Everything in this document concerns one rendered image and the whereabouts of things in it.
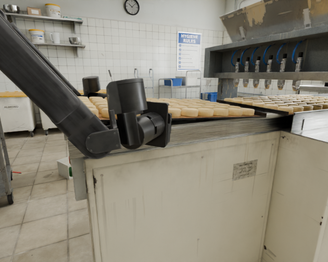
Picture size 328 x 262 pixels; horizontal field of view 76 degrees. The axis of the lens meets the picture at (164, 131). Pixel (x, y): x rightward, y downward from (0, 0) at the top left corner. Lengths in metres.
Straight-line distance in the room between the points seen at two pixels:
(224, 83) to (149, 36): 3.91
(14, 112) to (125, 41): 2.50
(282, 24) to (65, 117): 0.86
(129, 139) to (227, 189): 0.50
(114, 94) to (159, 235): 0.50
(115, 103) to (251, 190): 0.65
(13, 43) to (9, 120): 3.82
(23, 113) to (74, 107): 3.79
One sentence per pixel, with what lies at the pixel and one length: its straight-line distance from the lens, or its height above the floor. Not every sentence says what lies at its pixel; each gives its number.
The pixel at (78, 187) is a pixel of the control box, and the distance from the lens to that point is 0.64.
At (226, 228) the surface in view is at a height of 0.48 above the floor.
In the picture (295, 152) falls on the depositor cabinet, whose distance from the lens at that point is 0.87.
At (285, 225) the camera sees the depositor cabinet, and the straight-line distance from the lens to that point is 1.00.
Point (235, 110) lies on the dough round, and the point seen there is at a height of 0.93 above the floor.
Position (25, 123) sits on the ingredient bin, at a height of 0.24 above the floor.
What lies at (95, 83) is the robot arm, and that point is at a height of 1.00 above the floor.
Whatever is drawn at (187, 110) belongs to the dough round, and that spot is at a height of 0.94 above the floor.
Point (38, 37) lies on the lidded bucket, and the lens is 4.48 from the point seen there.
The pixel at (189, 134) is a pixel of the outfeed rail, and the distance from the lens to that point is 0.63.
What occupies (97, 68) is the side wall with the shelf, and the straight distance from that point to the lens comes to 4.73.
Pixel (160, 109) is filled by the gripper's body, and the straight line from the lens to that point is 0.46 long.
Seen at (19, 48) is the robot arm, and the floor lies 1.08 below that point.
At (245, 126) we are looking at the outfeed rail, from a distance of 0.77.
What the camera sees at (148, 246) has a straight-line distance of 0.75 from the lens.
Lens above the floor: 1.04
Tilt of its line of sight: 15 degrees down
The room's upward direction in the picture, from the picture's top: straight up
